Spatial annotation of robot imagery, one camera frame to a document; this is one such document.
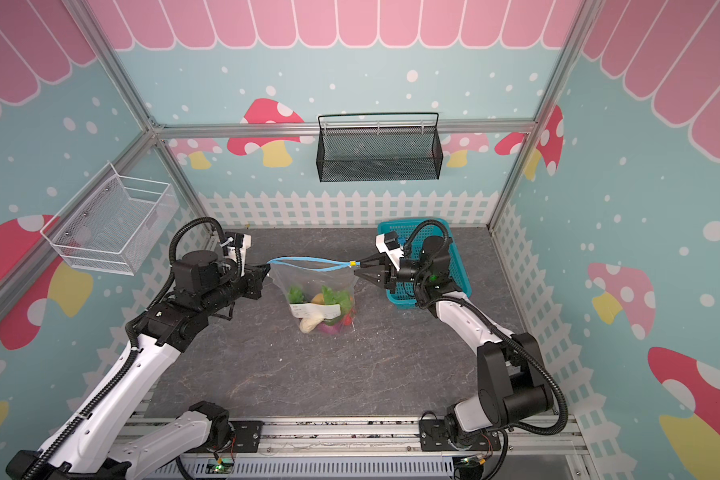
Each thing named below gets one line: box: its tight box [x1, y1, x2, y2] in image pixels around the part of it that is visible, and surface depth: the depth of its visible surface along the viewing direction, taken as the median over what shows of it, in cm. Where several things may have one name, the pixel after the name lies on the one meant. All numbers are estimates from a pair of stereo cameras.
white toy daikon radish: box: [299, 317, 325, 334], surface depth 85 cm
